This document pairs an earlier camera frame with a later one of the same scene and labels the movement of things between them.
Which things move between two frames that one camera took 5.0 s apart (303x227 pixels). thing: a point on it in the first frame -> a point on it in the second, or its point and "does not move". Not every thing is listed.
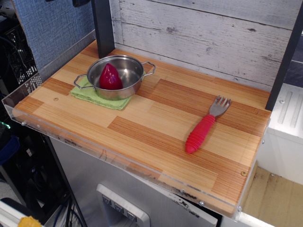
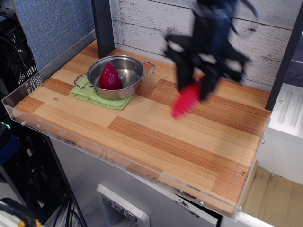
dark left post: [104, 31] does not move
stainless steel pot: [115, 77] does not move
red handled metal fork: [197, 135] -> [188, 98]
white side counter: [281, 154] does not move
